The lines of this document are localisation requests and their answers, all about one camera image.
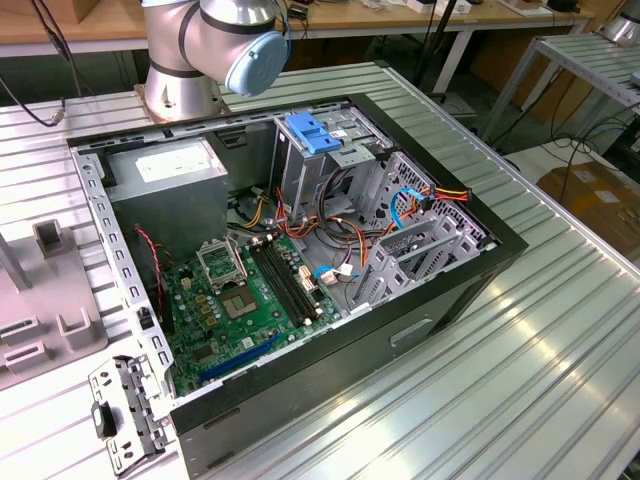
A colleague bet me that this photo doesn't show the small white box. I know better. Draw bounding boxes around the small white box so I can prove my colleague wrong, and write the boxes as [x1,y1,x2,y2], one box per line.
[405,0,472,15]

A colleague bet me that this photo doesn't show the black cable metal plug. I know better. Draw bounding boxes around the black cable metal plug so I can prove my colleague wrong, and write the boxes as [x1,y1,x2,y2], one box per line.
[0,0,84,129]

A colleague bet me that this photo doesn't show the blue plastic drive latch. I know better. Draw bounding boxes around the blue plastic drive latch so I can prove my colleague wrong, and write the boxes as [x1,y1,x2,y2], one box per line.
[285,112,341,156]

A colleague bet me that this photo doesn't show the metal socket cover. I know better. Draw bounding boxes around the metal socket cover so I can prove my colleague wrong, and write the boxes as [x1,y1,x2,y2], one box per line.
[195,237,250,294]

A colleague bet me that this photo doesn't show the grey power supply unit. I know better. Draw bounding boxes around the grey power supply unit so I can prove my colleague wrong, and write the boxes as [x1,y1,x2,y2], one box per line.
[102,137,230,256]

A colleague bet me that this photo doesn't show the wooden desk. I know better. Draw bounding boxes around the wooden desk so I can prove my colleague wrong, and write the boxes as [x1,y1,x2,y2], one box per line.
[0,0,597,96]

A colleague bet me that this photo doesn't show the blue expansion slot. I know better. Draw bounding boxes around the blue expansion slot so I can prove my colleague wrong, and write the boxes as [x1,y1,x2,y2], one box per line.
[198,333,281,386]

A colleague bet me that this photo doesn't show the CPU socket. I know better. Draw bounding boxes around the CPU socket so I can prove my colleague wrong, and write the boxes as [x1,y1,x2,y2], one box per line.
[219,284,261,321]

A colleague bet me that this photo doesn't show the black RAM slot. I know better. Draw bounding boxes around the black RAM slot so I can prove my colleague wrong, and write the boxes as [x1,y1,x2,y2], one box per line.
[249,242,309,329]
[266,236,325,321]
[255,240,314,326]
[260,238,320,324]

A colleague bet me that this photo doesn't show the grey metal disk bay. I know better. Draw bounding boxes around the grey metal disk bay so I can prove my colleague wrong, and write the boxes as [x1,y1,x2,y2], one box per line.
[349,149,501,316]

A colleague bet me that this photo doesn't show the red black fan wire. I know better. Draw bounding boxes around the red black fan wire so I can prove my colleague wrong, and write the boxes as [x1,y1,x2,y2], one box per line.
[133,225,174,314]

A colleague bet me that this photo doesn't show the yellow black power wires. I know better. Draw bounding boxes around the yellow black power wires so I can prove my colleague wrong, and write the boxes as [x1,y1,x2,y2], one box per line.
[227,187,274,231]

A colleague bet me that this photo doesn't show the grey optical drive cage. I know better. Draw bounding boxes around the grey optical drive cage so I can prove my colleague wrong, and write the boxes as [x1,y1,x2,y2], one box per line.
[272,107,396,226]

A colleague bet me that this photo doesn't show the flat cardboard box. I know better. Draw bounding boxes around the flat cardboard box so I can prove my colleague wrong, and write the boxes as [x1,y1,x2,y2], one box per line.
[537,159,640,256]

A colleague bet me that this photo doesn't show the black PC case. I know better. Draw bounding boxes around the black PC case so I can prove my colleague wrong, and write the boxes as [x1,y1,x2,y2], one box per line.
[66,92,530,480]

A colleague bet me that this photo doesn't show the grey parts rack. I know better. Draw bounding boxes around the grey parts rack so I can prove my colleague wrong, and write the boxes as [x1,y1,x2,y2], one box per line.
[0,218,111,394]

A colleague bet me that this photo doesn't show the red yellow power wire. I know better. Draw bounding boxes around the red yellow power wire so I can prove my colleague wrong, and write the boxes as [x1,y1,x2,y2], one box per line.
[418,183,474,214]

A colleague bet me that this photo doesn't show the blue data wire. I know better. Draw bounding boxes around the blue data wire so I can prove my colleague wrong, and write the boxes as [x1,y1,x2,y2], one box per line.
[313,188,432,287]

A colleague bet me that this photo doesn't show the metal hinged rear bracket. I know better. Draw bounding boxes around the metal hinged rear bracket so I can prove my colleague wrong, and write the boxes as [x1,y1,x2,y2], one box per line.
[87,353,177,476]

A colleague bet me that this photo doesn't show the green motherboard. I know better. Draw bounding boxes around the green motherboard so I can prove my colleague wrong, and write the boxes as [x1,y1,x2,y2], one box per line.
[162,234,344,399]

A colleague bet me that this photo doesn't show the orange black wire bundle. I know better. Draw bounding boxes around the orange black wire bundle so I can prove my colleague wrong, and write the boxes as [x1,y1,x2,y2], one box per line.
[272,167,401,274]

